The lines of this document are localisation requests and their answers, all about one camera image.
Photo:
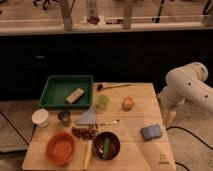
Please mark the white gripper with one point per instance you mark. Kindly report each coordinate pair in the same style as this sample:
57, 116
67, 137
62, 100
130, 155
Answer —
169, 99

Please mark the orange apple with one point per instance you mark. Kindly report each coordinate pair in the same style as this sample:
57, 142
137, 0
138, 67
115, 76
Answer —
128, 103

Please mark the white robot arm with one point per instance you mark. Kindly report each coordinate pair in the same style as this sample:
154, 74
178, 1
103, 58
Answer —
185, 82

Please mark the blue sponge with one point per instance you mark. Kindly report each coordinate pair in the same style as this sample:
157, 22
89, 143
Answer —
151, 132

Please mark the metal spoon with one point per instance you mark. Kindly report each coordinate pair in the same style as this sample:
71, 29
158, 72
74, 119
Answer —
108, 123

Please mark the green cup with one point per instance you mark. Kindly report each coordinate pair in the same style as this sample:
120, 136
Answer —
102, 102

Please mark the green cucumber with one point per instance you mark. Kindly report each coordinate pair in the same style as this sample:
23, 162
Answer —
106, 148

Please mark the black-headed wooden brush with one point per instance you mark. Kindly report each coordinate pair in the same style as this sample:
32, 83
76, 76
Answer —
108, 86

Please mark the dark bowl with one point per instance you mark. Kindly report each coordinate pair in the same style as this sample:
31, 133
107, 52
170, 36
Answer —
98, 143

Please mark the grey folded cloth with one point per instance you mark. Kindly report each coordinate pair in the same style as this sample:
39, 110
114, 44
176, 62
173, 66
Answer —
88, 117

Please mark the bunch of dark grapes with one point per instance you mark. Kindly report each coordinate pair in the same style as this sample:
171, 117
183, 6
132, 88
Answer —
84, 133

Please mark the wooden block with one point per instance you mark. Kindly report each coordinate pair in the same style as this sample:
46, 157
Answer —
74, 96

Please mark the small metal cup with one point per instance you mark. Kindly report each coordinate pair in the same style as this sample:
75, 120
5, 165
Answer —
64, 117

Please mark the green plastic tray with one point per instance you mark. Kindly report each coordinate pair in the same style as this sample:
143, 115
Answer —
59, 87

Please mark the orange bowl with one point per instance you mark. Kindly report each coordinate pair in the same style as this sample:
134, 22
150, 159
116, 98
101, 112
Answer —
60, 148

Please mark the white paper cup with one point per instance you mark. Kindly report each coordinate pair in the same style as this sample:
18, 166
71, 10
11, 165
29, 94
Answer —
41, 118

